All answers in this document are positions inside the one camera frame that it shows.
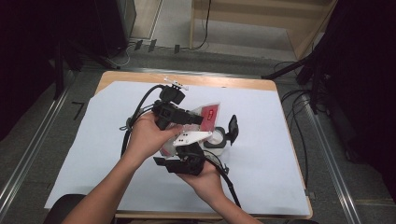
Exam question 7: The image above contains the black hanging cable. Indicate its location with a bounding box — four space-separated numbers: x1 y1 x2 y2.
186 0 213 51

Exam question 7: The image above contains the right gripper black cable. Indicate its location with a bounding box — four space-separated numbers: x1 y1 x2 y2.
203 150 243 209

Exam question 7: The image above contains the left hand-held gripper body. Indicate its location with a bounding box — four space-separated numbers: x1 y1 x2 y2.
151 77 194 132

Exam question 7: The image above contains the metal floor rail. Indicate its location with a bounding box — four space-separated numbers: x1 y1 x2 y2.
0 72 77 217
123 66 263 79
305 95 364 224

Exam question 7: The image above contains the person's right hand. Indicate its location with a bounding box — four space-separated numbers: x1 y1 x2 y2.
177 161 226 203

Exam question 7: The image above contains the wooden table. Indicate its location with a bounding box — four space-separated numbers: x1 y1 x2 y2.
93 70 314 220

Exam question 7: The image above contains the black stand with pole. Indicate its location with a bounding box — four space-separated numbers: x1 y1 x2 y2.
51 39 121 101

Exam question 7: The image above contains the black tape corner mark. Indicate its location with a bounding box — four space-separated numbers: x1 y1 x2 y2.
71 100 86 121

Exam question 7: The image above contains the white paper sheet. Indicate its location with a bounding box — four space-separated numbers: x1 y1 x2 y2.
44 81 312 217

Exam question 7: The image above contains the black stand with legs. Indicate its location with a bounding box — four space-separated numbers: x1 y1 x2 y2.
261 46 332 115

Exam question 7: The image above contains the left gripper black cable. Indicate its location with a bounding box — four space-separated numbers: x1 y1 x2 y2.
119 83 166 157

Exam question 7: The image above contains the red and white refill pouch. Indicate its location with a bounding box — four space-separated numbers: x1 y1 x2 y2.
160 102 221 159

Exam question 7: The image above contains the dark cabinet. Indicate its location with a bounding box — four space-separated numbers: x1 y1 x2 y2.
92 0 138 59

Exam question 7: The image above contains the black curtain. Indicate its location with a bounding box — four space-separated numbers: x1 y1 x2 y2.
0 0 98 142
322 0 396 203

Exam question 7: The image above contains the person's left hand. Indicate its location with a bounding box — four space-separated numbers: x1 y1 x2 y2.
125 111 184 163

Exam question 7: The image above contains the black floor cable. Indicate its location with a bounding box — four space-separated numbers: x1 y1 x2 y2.
274 60 313 189

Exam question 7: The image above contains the light wooden shelf frame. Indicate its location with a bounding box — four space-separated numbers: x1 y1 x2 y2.
190 0 339 61

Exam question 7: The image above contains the dark rounded object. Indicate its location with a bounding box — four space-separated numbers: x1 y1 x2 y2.
283 218 321 224
42 193 87 224

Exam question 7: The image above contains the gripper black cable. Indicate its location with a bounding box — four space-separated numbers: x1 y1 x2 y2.
119 83 166 157
203 150 243 209

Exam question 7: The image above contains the white floor cable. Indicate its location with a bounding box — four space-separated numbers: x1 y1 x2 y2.
114 43 133 68

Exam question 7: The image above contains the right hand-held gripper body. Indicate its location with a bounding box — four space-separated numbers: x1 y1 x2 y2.
163 130 213 176

